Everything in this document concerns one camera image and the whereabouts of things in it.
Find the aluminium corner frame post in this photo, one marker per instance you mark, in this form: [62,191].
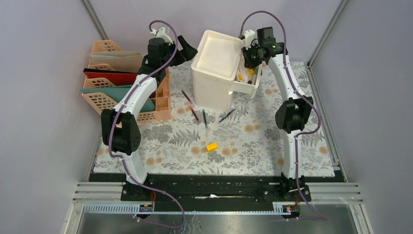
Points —
[94,19]

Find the clear green pen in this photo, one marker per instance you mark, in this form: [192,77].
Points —
[205,120]

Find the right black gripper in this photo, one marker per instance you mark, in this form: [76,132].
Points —
[248,63]

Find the white three-drawer cabinet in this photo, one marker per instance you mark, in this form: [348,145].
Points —
[214,69]

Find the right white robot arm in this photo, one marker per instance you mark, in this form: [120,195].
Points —
[293,114]

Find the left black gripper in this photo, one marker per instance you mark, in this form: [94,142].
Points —
[186,52]

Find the red ring binder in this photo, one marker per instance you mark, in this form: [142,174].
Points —
[108,78]

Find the teal folder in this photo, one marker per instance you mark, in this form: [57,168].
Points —
[117,93]

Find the white top drawer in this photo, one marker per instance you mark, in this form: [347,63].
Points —
[245,82]

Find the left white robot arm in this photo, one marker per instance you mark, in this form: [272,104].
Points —
[120,130]

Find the blue pen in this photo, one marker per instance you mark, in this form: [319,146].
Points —
[227,115]

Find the red capped marker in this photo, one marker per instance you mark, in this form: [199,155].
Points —
[187,97]

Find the floral table mat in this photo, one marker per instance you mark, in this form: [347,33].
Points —
[249,142]

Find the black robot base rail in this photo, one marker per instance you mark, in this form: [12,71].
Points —
[211,193]

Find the beige notebook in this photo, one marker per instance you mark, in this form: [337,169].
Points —
[125,61]

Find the peach plastic file organizer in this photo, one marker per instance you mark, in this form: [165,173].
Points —
[144,87]

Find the yellow eraser block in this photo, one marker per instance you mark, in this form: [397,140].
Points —
[212,147]

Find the yellow capped white marker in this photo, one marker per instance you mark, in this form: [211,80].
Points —
[251,71]

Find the orange clear pen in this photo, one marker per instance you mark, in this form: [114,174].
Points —
[195,115]

